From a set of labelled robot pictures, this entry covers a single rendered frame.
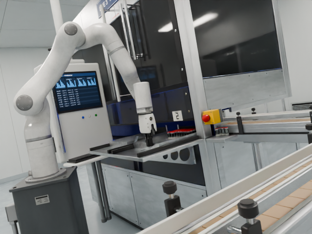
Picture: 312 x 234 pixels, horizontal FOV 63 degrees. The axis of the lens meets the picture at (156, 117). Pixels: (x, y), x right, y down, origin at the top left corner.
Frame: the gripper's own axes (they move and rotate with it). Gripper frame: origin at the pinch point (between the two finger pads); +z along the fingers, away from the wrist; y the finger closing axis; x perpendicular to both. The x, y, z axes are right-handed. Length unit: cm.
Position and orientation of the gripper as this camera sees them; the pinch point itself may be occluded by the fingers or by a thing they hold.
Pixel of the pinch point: (149, 142)
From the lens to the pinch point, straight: 135.1
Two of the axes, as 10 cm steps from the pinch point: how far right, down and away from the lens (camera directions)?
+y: -5.7, 0.4, 8.2
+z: 1.4, 9.9, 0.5
